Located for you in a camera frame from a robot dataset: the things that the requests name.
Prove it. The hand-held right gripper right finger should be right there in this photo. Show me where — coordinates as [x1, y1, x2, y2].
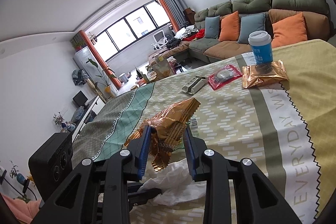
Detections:
[183, 131, 302, 224]

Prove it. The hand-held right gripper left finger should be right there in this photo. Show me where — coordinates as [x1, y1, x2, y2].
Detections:
[31, 126, 152, 224]

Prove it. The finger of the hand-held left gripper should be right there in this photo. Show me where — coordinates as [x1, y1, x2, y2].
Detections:
[127, 187, 162, 214]

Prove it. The white tissue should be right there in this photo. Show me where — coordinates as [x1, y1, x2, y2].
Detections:
[138, 160, 208, 206]

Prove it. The gold snack wrapper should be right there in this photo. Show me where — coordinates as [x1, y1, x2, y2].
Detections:
[124, 97, 201, 173]

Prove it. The person's left forearm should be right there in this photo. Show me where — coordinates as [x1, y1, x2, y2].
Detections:
[0, 194, 42, 223]

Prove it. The small clear wrapper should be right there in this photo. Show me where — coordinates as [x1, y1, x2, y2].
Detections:
[188, 119, 200, 132]

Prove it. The blue vase with plant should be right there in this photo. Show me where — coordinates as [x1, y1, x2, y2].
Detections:
[10, 161, 26, 184]

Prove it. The black metal plant stand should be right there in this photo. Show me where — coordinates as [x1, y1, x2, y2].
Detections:
[0, 161, 40, 203]

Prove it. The small plant in blue vase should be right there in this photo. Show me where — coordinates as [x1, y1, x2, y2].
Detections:
[53, 113, 65, 126]

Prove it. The blue patterned bag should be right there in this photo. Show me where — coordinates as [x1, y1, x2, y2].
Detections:
[75, 106, 85, 122]

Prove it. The green patterned tablecloth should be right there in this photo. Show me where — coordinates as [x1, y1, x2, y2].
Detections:
[71, 39, 336, 224]

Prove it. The white black TV cabinet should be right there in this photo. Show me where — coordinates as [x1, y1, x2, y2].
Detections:
[70, 95, 107, 135]

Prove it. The black monitor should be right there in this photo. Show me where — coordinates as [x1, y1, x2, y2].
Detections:
[72, 91, 88, 107]

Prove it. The grey white snack packet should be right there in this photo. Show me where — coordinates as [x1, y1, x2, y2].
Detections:
[181, 76, 209, 94]

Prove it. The group of glass jars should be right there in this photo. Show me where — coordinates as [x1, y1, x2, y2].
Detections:
[135, 55, 184, 88]

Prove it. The red clear packet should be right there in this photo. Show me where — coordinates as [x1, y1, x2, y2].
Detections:
[207, 64, 243, 90]

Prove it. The tall green potted plant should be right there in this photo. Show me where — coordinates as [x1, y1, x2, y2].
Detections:
[85, 57, 117, 98]

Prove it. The dark patterned cloth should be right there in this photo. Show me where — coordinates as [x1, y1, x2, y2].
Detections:
[72, 69, 88, 85]

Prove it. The white refrigerator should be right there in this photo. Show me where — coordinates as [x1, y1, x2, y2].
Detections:
[73, 47, 99, 83]

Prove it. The flat gold snack packet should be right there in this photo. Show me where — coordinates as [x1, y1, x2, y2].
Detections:
[241, 60, 290, 89]

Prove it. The white office chair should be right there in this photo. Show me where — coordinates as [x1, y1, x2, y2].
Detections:
[152, 31, 168, 50]

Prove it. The pile of clothes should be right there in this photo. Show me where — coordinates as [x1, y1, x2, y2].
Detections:
[167, 26, 196, 47]

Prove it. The large window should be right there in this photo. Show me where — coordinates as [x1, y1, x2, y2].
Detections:
[91, 2, 171, 62]

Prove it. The blue white paper cup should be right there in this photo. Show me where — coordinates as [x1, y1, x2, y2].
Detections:
[248, 30, 273, 65]

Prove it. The blue cushion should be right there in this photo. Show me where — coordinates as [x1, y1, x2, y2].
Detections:
[238, 13, 266, 44]
[205, 16, 220, 39]

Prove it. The orange cushion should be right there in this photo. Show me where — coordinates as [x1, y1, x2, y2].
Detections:
[218, 11, 240, 42]
[272, 13, 308, 48]

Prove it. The brown wooden cabinet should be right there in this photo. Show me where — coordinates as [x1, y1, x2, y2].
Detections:
[183, 7, 196, 26]

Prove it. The orange grey curtain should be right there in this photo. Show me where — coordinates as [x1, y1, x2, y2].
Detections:
[152, 0, 188, 30]

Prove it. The green brown sofa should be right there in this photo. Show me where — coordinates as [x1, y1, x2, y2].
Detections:
[181, 0, 336, 63]

